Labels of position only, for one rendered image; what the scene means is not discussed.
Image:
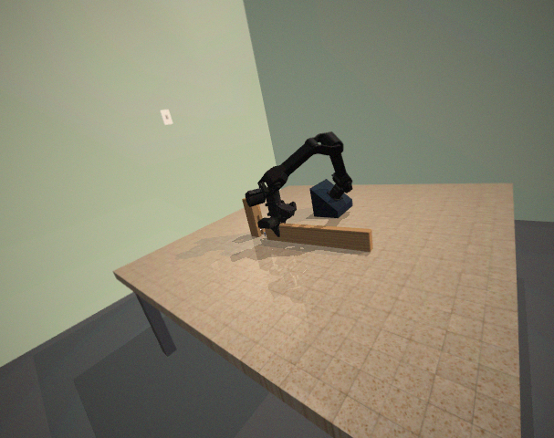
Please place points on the dark brown wooden rail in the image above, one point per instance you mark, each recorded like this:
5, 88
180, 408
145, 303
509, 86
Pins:
359, 239

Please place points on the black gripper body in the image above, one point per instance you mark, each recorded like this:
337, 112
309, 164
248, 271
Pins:
270, 222

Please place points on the wooden post with slot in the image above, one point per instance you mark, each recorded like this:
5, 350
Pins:
253, 215

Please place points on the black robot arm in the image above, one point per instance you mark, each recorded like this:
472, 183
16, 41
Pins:
277, 176

